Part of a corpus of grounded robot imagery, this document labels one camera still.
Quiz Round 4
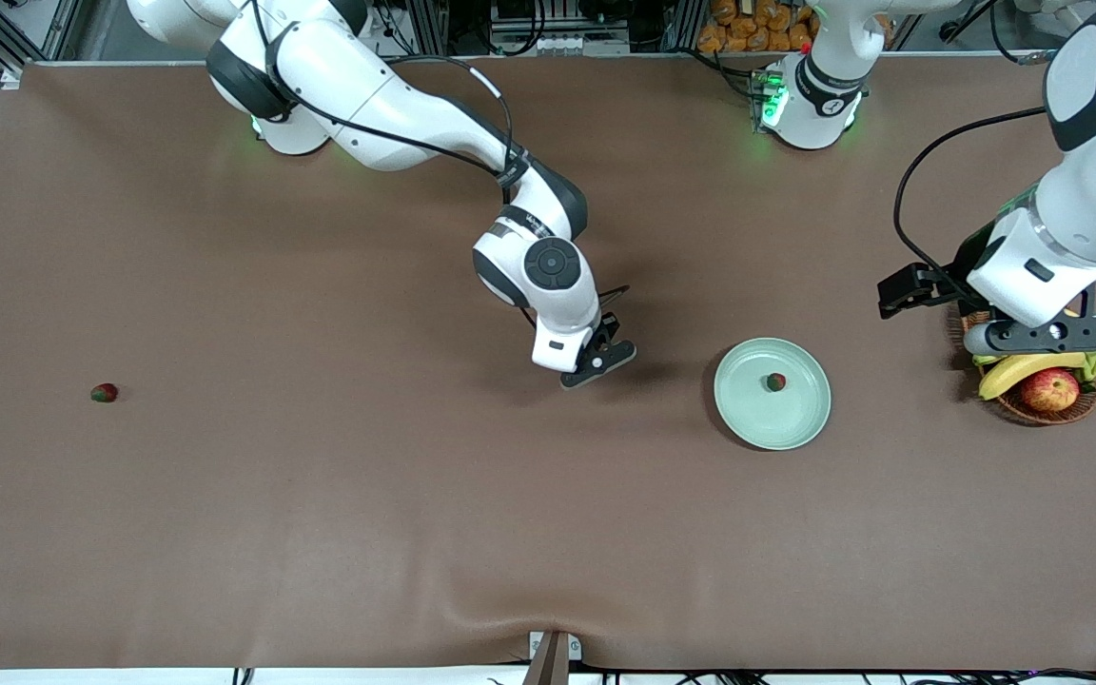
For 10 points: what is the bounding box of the red apple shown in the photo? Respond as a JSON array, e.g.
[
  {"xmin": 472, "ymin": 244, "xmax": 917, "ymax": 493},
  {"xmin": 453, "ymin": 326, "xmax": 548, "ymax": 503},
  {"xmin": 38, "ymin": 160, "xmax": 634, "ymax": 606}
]
[{"xmin": 1021, "ymin": 367, "xmax": 1081, "ymax": 413}]

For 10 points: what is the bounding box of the brown wicker basket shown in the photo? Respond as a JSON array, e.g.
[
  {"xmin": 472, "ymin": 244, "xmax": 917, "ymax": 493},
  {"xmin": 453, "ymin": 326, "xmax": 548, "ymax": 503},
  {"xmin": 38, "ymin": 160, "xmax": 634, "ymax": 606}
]
[{"xmin": 959, "ymin": 309, "xmax": 1096, "ymax": 426}]

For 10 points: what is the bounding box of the metal table edge bracket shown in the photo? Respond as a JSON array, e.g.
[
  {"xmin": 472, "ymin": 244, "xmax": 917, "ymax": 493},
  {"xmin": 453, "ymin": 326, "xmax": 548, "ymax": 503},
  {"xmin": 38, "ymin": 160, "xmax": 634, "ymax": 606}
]
[{"xmin": 521, "ymin": 631, "xmax": 583, "ymax": 685}]

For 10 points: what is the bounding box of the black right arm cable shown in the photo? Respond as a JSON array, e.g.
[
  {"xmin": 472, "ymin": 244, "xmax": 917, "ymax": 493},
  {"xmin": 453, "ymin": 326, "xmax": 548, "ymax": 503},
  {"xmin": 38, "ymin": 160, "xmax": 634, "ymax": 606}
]
[{"xmin": 248, "ymin": 0, "xmax": 633, "ymax": 329}]

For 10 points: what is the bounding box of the pile of brown bread rolls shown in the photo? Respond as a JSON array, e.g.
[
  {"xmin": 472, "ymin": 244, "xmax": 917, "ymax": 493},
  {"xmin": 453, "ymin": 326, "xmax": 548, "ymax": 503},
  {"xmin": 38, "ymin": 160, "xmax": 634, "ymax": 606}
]
[{"xmin": 697, "ymin": 0, "xmax": 820, "ymax": 53}]

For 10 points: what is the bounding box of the yellow banana bunch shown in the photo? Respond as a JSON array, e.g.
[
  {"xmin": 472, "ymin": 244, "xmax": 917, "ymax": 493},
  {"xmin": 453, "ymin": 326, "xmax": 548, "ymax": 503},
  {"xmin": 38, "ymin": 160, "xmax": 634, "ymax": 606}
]
[{"xmin": 971, "ymin": 350, "xmax": 1096, "ymax": 401}]

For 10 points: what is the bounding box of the brown table cloth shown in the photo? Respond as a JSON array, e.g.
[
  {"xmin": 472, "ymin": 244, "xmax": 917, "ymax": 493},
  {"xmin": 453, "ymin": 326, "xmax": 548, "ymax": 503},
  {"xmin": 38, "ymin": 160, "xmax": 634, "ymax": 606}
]
[{"xmin": 0, "ymin": 52, "xmax": 1096, "ymax": 672}]

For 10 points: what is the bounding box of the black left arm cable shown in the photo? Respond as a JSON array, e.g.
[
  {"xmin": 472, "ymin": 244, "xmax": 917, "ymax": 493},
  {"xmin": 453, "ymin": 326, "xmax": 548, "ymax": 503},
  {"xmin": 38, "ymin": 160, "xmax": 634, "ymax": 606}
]
[{"xmin": 893, "ymin": 107, "xmax": 1051, "ymax": 303}]

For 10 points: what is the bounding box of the white terminal block row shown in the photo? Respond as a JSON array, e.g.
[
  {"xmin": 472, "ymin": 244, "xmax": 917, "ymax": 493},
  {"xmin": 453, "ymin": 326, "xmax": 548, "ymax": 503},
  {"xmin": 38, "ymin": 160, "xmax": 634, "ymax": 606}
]
[{"xmin": 491, "ymin": 33, "xmax": 632, "ymax": 56}]

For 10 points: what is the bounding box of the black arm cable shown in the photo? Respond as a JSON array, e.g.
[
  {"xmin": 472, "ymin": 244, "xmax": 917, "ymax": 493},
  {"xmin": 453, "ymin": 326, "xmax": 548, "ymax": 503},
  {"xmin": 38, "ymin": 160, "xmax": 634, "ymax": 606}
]
[
  {"xmin": 248, "ymin": 0, "xmax": 633, "ymax": 329},
  {"xmin": 893, "ymin": 107, "xmax": 1051, "ymax": 303}
]

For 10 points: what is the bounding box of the black chair base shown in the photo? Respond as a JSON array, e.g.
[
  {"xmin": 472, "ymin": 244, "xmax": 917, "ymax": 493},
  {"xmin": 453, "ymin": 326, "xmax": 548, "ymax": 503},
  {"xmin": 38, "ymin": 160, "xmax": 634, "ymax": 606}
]
[{"xmin": 938, "ymin": 0, "xmax": 998, "ymax": 44}]

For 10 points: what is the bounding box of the pale green round plate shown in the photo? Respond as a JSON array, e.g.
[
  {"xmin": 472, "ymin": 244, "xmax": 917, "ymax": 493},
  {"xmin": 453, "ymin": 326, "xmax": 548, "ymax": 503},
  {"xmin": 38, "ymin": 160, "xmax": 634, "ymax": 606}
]
[{"xmin": 713, "ymin": 338, "xmax": 832, "ymax": 451}]

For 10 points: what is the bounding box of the aluminium frame post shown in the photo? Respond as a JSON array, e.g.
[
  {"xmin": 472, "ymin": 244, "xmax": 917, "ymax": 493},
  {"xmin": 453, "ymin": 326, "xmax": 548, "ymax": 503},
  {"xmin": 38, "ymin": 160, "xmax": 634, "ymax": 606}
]
[
  {"xmin": 662, "ymin": 0, "xmax": 701, "ymax": 53},
  {"xmin": 410, "ymin": 0, "xmax": 449, "ymax": 56}
]

